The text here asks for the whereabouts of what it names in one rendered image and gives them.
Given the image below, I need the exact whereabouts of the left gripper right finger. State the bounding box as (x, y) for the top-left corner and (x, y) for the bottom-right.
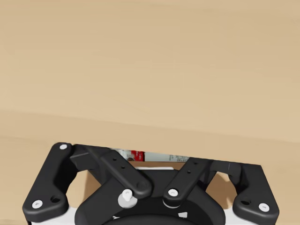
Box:
(162, 157), (280, 223)

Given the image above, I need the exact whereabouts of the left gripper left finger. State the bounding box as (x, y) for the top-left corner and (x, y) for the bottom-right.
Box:
(22, 141), (153, 223)

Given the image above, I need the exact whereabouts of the pale wooden shelf unit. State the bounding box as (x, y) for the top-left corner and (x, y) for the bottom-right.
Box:
(0, 0), (300, 225)

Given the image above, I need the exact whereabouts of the red and white carton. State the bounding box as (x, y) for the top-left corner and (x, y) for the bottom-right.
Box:
(112, 148), (191, 163)

